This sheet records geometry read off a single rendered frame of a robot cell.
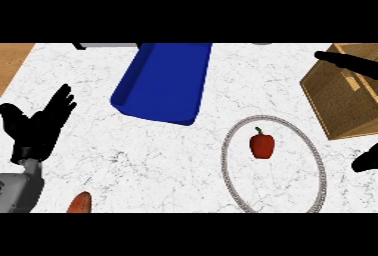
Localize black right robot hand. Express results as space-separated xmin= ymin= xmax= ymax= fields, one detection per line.
xmin=313 ymin=50 xmax=378 ymax=173

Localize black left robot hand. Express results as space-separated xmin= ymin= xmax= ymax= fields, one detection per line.
xmin=0 ymin=83 xmax=78 ymax=165

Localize brown wicker basket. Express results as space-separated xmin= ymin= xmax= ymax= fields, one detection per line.
xmin=298 ymin=43 xmax=378 ymax=141

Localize blue plastic basket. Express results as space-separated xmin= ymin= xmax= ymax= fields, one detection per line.
xmin=109 ymin=43 xmax=214 ymax=127

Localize red bell pepper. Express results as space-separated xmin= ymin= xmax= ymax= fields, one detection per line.
xmin=248 ymin=126 xmax=276 ymax=160

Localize round white placemat grey rim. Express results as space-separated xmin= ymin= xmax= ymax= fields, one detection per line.
xmin=220 ymin=114 xmax=329 ymax=214

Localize orange sweet potato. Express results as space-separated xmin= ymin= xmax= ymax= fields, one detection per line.
xmin=65 ymin=190 xmax=94 ymax=214

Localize grey appliance with black part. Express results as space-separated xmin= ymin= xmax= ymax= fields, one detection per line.
xmin=71 ymin=43 xmax=145 ymax=51

